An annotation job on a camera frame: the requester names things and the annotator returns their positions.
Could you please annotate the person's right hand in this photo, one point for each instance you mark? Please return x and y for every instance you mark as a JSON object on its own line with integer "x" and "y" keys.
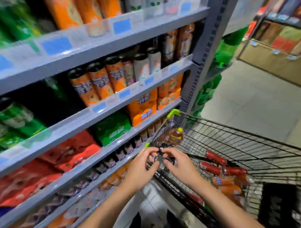
{"x": 185, "y": 171}

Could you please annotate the person's left hand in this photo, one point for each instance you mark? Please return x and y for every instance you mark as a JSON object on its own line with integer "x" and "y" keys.
{"x": 141, "y": 171}

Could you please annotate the orange soda can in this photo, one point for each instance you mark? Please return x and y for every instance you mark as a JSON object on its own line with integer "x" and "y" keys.
{"x": 109, "y": 8}
{"x": 116, "y": 75}
{"x": 90, "y": 11}
{"x": 83, "y": 89}
{"x": 101, "y": 82}
{"x": 63, "y": 14}

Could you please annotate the grey metal shelf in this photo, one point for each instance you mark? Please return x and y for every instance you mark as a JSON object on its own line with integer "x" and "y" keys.
{"x": 207, "y": 35}

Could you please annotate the row of red-white-blue cans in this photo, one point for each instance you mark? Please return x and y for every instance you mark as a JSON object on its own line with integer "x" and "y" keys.
{"x": 171, "y": 5}

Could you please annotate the person's left forearm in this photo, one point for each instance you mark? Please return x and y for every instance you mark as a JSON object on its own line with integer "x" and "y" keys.
{"x": 110, "y": 206}

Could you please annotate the person's right forearm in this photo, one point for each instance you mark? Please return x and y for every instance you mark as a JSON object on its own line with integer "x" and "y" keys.
{"x": 223, "y": 206}

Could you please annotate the black headphones in cart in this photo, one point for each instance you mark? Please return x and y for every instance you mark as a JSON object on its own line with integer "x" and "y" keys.
{"x": 161, "y": 150}

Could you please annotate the person's dark trousers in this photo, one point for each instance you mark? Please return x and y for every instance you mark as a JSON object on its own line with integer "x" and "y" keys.
{"x": 174, "y": 220}

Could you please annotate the row of orange drink bottles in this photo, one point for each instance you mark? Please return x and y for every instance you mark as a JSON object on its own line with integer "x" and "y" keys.
{"x": 115, "y": 177}

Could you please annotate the amber bottle yellow cap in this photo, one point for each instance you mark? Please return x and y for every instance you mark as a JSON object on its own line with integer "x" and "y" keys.
{"x": 176, "y": 137}

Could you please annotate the green drink multipack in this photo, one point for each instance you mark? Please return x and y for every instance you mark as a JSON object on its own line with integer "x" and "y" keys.
{"x": 110, "y": 129}

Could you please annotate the orange drink multipack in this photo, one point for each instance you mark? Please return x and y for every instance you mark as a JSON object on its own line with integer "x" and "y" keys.
{"x": 142, "y": 108}
{"x": 169, "y": 91}

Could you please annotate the red drink multipack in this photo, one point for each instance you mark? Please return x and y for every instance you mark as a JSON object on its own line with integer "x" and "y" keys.
{"x": 70, "y": 150}
{"x": 25, "y": 185}

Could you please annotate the rows of large green bottles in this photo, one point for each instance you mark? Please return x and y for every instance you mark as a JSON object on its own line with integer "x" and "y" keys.
{"x": 223, "y": 51}

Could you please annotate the rows of colourful gift boxes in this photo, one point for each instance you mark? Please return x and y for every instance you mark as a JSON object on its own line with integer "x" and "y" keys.
{"x": 284, "y": 37}

